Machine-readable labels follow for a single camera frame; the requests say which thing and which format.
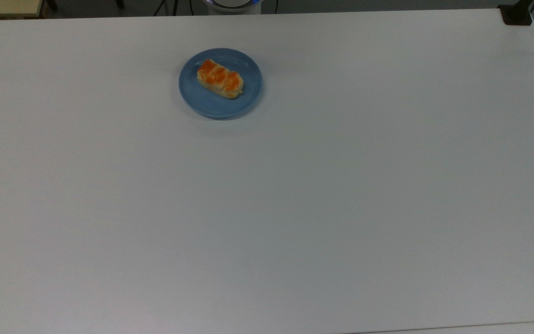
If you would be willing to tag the orange glazed bread loaf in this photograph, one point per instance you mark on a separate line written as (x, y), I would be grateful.
(220, 78)

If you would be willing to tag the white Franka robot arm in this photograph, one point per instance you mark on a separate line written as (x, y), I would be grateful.
(233, 9)

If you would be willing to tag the blue round plate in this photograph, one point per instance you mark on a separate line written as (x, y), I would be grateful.
(220, 107)

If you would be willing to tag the light wooden desk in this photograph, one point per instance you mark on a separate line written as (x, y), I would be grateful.
(3, 7)

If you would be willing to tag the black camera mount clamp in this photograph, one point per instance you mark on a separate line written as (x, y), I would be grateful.
(516, 16)

